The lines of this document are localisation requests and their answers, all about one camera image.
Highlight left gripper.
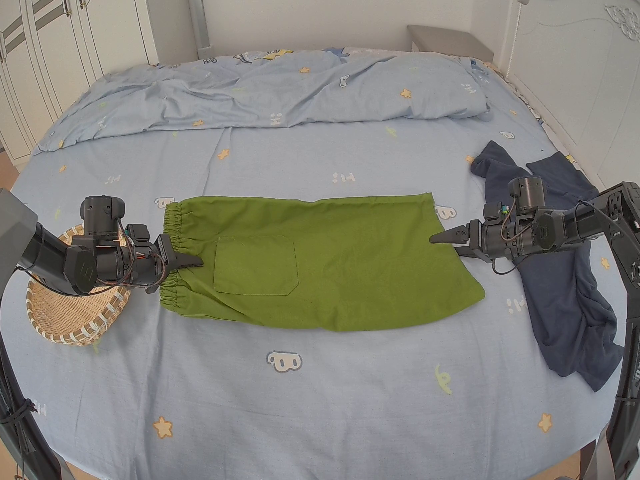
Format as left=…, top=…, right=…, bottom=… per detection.
left=112, top=234, right=176, bottom=295

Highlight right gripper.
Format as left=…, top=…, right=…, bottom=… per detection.
left=467, top=218, right=533, bottom=264

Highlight green shorts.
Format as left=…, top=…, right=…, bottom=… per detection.
left=159, top=193, right=487, bottom=332

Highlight round woven basket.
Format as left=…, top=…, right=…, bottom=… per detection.
left=25, top=224, right=132, bottom=348

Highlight dark blue garment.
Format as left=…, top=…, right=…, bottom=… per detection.
left=470, top=140, right=623, bottom=393

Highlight bed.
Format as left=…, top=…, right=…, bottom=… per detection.
left=0, top=0, right=640, bottom=480

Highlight pale blue quilt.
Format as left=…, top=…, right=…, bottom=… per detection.
left=32, top=45, right=493, bottom=156

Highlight grey bedside table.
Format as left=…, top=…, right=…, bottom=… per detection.
left=406, top=24, right=496, bottom=64

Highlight white wardrobe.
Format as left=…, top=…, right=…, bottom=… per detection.
left=0, top=0, right=160, bottom=166

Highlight black cable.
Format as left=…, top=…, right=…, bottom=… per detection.
left=491, top=255, right=524, bottom=276

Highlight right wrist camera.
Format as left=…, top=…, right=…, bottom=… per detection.
left=482, top=200, right=512, bottom=225

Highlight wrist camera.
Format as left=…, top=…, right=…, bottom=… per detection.
left=125, top=223, right=153, bottom=256
left=482, top=200, right=512, bottom=225

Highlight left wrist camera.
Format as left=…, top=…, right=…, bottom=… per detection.
left=125, top=223, right=153, bottom=256

